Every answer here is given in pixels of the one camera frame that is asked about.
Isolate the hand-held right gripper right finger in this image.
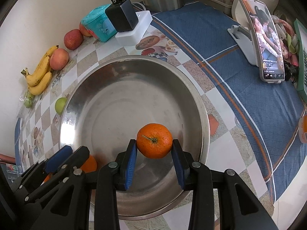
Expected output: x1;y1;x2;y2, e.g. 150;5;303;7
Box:
171;139;279;230

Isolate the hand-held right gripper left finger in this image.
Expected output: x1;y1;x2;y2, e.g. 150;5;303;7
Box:
41;139;138;230

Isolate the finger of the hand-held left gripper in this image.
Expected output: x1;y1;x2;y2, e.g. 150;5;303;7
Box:
19;146;73;190
24;146;90;202

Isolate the stainless steel basin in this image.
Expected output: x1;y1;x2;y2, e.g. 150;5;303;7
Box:
58;55;211;221

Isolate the clear plastic package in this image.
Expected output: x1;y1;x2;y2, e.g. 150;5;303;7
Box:
5;164;23;180

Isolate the green lime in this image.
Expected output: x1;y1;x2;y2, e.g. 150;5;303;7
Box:
55;97;68;115

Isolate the red bar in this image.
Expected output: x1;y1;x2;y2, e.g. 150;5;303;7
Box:
0;153;16;164

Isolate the small green fruit in wrap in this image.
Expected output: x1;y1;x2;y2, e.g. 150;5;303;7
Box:
18;90;36;119

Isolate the yellow banana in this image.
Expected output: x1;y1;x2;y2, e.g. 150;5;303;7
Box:
36;45;59;77
21;55;52;87
28;71;53;96

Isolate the blue tablecloth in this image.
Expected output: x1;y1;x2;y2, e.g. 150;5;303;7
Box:
152;0;307;203

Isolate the pale pink apple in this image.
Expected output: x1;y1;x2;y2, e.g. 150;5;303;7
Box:
50;48;70;71

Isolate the dark red apple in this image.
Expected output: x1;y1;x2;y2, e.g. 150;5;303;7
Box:
64;29;84;51

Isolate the teal toy box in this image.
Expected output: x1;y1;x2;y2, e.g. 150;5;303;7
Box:
80;4;118;43

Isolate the orange bottle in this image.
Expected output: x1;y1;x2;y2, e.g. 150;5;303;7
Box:
299;115;307;144

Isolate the white power strip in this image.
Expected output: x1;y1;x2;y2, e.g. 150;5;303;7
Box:
115;11;153;46

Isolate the black charger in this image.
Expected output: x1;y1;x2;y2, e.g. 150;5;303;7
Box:
105;0;138;33

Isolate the white phone stand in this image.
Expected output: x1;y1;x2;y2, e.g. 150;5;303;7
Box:
227;24;282;84

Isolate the smartphone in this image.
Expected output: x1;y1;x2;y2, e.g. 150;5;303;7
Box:
240;0;286;82

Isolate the green box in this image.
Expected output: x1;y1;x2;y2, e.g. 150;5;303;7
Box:
293;19;307;94

